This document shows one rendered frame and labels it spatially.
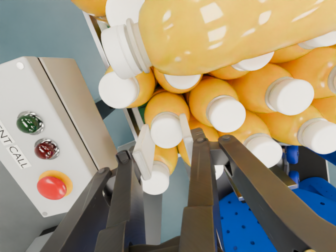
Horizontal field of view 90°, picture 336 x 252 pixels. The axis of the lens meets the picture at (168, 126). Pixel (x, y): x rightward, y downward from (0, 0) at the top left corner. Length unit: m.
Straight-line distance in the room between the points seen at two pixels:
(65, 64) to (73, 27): 1.16
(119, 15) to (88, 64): 1.22
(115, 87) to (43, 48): 1.37
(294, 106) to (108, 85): 0.20
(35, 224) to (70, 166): 2.23
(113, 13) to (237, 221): 0.39
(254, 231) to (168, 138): 0.26
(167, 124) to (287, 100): 0.13
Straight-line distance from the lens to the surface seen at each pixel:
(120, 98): 0.19
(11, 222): 2.59
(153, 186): 0.24
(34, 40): 1.58
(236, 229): 0.40
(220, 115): 0.20
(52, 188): 0.27
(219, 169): 0.23
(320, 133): 0.26
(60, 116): 0.23
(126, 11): 0.19
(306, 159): 1.72
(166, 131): 0.19
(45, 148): 0.24
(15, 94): 0.25
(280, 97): 0.22
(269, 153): 0.24
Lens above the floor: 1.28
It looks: 69 degrees down
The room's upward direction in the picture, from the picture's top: 180 degrees clockwise
